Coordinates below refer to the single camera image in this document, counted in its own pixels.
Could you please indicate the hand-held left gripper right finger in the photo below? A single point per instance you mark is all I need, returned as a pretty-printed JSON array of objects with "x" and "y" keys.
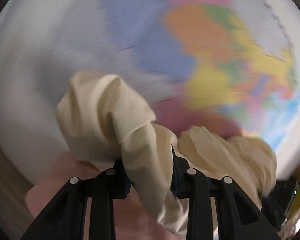
[{"x": 202, "y": 205}]

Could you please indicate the colourful wall map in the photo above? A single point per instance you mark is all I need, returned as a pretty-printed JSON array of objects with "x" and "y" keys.
[{"x": 215, "y": 42}]

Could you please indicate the pink garment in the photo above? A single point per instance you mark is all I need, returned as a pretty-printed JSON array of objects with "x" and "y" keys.
[{"x": 135, "y": 217}]

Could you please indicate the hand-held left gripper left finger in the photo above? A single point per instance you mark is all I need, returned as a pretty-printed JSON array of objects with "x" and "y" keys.
[{"x": 100, "y": 205}]

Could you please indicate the cream garment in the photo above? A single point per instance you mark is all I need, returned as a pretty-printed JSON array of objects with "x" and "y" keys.
[{"x": 102, "y": 110}]

